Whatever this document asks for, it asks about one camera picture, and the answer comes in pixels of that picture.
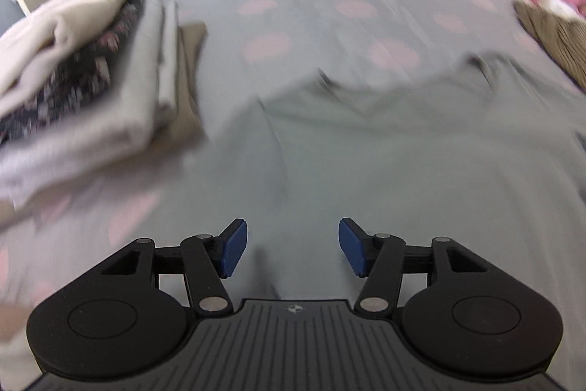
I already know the grey long-sleeve shirt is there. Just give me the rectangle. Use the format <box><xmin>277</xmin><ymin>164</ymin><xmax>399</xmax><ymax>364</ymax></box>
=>
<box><xmin>187</xmin><ymin>55</ymin><xmax>585</xmax><ymax>311</ymax></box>

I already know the grey pink-dotted bedspread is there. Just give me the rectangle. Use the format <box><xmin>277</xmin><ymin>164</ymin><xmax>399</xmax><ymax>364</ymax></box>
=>
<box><xmin>1</xmin><ymin>0</ymin><xmax>585</xmax><ymax>390</ymax></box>

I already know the white towel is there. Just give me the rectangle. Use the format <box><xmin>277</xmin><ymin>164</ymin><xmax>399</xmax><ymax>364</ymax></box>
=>
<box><xmin>537</xmin><ymin>0</ymin><xmax>579</xmax><ymax>18</ymax></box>

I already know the brown striped garment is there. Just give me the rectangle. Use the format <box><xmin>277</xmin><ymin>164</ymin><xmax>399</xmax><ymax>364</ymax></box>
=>
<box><xmin>512</xmin><ymin>0</ymin><xmax>585</xmax><ymax>92</ymax></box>

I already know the folded clothes stack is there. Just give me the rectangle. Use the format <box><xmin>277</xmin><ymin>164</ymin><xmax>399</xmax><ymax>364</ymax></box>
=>
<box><xmin>1</xmin><ymin>0</ymin><xmax>207</xmax><ymax>221</ymax></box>

